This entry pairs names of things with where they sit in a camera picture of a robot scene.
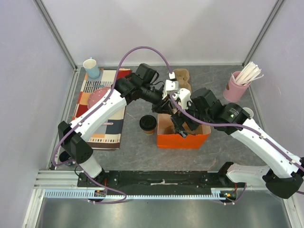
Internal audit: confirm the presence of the brown cardboard cup carrier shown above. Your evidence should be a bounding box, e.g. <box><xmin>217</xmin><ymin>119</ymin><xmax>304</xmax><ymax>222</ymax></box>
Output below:
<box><xmin>163</xmin><ymin>127</ymin><xmax>175</xmax><ymax>134</ymax></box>

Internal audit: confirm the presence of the pink polka dot plate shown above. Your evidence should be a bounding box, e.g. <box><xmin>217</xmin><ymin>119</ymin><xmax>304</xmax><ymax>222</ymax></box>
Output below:
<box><xmin>87</xmin><ymin>87</ymin><xmax>111</xmax><ymax>109</ymax></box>

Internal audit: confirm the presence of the brown paper coffee cup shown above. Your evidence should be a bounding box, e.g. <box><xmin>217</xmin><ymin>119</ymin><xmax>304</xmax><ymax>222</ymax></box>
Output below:
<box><xmin>143</xmin><ymin>129</ymin><xmax>155</xmax><ymax>135</ymax></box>

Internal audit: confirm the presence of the light blue mug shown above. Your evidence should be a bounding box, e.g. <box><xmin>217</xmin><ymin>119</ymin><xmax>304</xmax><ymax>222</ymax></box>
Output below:
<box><xmin>83</xmin><ymin>57</ymin><xmax>100</xmax><ymax>79</ymax></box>

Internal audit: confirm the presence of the colourful patchwork placemat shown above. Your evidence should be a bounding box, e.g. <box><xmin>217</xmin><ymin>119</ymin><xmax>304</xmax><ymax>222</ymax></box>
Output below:
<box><xmin>72</xmin><ymin>68</ymin><xmax>125</xmax><ymax>150</ymax></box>

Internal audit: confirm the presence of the grey speckled mug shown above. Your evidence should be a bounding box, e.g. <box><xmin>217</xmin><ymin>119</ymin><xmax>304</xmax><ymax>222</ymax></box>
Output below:
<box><xmin>243</xmin><ymin>107</ymin><xmax>254</xmax><ymax>119</ymax></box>

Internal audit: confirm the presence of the lower brown cup carrier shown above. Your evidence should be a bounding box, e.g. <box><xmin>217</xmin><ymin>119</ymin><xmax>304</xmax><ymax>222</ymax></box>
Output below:
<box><xmin>173</xmin><ymin>68</ymin><xmax>192</xmax><ymax>92</ymax></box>

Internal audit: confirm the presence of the orange paper bag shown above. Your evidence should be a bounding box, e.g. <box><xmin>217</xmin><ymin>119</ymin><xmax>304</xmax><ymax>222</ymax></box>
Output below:
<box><xmin>157</xmin><ymin>114</ymin><xmax>211</xmax><ymax>149</ymax></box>

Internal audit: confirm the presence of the slotted cable duct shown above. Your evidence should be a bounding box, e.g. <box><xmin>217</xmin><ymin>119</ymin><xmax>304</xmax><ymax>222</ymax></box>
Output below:
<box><xmin>44</xmin><ymin>189</ymin><xmax>226</xmax><ymax>200</ymax></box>

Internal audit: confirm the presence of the dark blue mug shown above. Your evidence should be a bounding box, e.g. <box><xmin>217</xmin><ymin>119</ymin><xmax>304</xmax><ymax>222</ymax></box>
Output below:
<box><xmin>59</xmin><ymin>151</ymin><xmax>73</xmax><ymax>166</ymax></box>

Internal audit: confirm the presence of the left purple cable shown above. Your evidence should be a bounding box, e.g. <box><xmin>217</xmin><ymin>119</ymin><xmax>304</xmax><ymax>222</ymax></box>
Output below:
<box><xmin>51</xmin><ymin>46</ymin><xmax>174</xmax><ymax>205</ymax></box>

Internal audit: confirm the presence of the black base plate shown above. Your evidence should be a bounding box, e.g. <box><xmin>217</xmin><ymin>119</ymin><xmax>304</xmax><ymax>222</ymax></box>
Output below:
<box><xmin>77</xmin><ymin>170</ymin><xmax>246</xmax><ymax>196</ymax></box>

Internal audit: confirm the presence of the pink straw holder cup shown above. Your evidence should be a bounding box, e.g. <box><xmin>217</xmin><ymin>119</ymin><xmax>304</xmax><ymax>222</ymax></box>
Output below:
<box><xmin>223</xmin><ymin>71</ymin><xmax>250</xmax><ymax>103</ymax></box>

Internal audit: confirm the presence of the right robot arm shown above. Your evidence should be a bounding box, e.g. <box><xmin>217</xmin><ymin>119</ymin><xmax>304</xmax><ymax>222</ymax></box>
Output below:
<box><xmin>170</xmin><ymin>88</ymin><xmax>304</xmax><ymax>199</ymax></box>

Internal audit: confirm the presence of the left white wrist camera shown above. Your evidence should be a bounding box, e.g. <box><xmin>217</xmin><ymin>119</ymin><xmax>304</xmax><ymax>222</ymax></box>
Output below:
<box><xmin>162</xmin><ymin>72</ymin><xmax>179</xmax><ymax>99</ymax></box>

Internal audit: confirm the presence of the black coffee cup lid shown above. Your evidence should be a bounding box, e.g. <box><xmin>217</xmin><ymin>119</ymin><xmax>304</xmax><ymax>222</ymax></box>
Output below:
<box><xmin>139</xmin><ymin>115</ymin><xmax>157</xmax><ymax>131</ymax></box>

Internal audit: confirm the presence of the purple cable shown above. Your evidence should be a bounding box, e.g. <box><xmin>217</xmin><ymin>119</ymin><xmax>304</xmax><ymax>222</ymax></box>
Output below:
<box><xmin>169</xmin><ymin>93</ymin><xmax>304</xmax><ymax>206</ymax></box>
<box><xmin>51</xmin><ymin>46</ymin><xmax>174</xmax><ymax>205</ymax></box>

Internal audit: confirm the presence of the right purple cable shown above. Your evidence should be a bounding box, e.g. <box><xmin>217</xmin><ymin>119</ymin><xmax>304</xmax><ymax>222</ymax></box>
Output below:
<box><xmin>169</xmin><ymin>93</ymin><xmax>304</xmax><ymax>206</ymax></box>

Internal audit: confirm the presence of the white paper straws bundle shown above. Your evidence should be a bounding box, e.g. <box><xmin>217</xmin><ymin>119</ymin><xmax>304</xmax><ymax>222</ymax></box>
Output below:
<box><xmin>232</xmin><ymin>61</ymin><xmax>264</xmax><ymax>86</ymax></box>

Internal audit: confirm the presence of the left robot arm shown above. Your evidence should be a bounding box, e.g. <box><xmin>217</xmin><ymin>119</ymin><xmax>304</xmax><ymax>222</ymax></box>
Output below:
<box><xmin>58</xmin><ymin>64</ymin><xmax>179</xmax><ymax>187</ymax></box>

